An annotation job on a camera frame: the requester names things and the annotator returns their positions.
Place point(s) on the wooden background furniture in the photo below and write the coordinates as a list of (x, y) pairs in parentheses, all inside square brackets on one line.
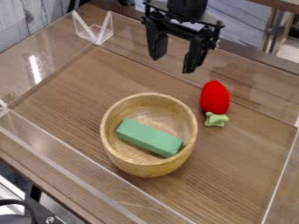
[(285, 9)]

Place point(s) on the green rectangular block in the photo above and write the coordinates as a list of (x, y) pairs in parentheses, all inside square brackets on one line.
[(149, 138)]

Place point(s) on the clear acrylic corner bracket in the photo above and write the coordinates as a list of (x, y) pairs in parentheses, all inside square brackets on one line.
[(94, 33)]

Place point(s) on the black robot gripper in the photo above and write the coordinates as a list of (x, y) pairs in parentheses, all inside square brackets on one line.
[(181, 13)]

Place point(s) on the wooden bowl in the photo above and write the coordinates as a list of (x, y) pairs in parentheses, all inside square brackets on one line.
[(162, 112)]

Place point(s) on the red plush strawberry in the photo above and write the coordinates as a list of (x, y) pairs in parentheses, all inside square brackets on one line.
[(216, 103)]

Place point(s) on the black table leg frame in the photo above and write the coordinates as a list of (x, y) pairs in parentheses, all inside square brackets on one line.
[(21, 210)]

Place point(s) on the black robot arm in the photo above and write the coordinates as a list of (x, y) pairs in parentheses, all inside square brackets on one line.
[(189, 36)]

